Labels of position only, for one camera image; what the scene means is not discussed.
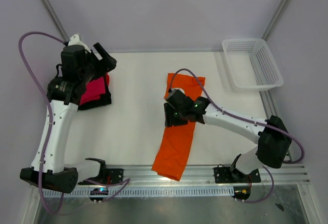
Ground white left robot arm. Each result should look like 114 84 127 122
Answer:
20 43 117 193

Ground white plastic basket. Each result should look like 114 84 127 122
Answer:
222 38 284 92

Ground orange t shirt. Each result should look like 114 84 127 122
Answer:
152 73 206 181

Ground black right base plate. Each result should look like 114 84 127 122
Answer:
213 165 261 184

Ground pink folded t shirt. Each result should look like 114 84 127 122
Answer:
79 77 106 106

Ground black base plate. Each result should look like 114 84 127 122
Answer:
213 165 261 184
78 168 124 185

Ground slotted grey cable duct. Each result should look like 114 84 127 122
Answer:
40 186 235 198

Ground red folded t shirt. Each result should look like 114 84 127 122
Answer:
105 73 110 86

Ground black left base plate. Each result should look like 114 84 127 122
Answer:
78 168 124 185

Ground controller board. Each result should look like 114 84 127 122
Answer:
233 188 251 202
89 187 109 201

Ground left controller board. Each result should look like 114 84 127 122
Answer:
89 187 109 201

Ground right controller board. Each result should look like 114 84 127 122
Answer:
233 188 251 202

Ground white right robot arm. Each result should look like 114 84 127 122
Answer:
164 89 291 182

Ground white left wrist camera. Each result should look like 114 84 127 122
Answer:
68 34 91 53

